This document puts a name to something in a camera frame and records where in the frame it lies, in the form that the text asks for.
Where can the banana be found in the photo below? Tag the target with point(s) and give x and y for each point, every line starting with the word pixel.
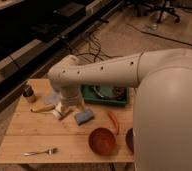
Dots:
pixel 43 109

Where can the red chili pepper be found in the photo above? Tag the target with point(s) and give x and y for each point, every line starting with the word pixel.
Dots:
pixel 115 121

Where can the blue sponge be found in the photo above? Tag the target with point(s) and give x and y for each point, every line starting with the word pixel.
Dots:
pixel 83 117

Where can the clear plastic lid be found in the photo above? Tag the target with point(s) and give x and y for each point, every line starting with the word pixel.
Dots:
pixel 52 98

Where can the wooden table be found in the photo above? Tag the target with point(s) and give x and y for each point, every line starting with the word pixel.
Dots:
pixel 32 132

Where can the red bowl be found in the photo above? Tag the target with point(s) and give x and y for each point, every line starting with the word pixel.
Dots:
pixel 102 141

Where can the green plastic tray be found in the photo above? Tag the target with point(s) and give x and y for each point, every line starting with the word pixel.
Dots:
pixel 90 96

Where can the dark grapes bunch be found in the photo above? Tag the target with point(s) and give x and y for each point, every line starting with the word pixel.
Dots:
pixel 119 92

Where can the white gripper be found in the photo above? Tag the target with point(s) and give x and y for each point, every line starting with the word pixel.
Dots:
pixel 71 96

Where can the black office chair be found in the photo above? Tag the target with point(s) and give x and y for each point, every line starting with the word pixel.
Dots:
pixel 144 7

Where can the small dark-lidded jar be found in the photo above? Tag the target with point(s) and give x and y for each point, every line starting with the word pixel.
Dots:
pixel 28 94

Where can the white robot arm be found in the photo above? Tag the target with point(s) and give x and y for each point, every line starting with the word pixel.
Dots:
pixel 162 110

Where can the white paper cup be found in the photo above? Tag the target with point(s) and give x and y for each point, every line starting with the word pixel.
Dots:
pixel 60 111

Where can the silver fork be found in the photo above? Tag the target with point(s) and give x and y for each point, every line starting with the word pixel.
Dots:
pixel 50 151

